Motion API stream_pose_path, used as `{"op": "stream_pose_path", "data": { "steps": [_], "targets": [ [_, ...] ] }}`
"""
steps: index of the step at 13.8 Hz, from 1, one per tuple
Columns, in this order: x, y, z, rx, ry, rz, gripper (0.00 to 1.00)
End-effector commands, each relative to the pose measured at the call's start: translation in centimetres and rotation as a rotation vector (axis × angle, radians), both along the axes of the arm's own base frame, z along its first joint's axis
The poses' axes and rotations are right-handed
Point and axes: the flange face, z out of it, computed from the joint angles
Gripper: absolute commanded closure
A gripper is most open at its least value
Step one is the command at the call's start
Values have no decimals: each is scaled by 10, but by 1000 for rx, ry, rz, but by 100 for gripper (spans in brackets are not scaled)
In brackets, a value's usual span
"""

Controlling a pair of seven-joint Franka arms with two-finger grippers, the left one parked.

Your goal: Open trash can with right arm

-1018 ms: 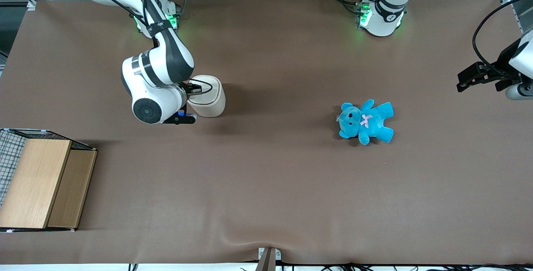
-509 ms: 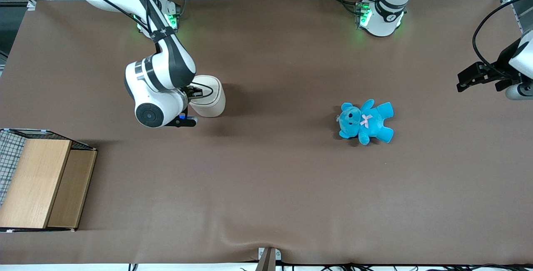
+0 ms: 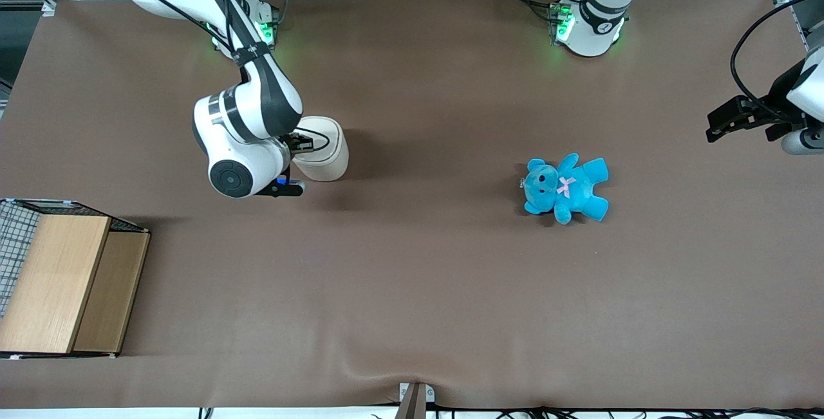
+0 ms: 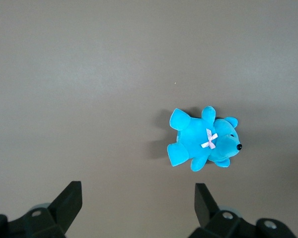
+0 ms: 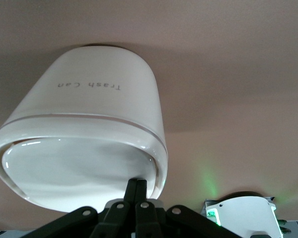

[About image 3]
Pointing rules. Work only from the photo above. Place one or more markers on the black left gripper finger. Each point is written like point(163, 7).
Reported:
point(740, 129)
point(730, 110)

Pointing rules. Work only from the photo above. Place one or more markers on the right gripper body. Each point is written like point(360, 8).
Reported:
point(298, 143)

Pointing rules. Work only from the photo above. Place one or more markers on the white lidded trash can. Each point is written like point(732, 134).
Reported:
point(328, 158)

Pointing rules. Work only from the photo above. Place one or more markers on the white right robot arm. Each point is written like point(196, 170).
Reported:
point(251, 103)

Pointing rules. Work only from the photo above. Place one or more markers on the brown table cloth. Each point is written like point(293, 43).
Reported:
point(412, 277)

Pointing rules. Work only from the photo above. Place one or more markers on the blue teddy bear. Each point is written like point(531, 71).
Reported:
point(566, 188)

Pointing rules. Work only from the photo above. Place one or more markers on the wooden shelf box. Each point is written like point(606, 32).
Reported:
point(64, 284)

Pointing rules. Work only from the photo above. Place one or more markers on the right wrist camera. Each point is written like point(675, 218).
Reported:
point(283, 188)

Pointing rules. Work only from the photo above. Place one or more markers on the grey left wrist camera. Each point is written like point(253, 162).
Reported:
point(803, 141)

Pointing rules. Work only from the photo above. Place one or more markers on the front camera mount bracket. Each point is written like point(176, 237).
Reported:
point(415, 400)

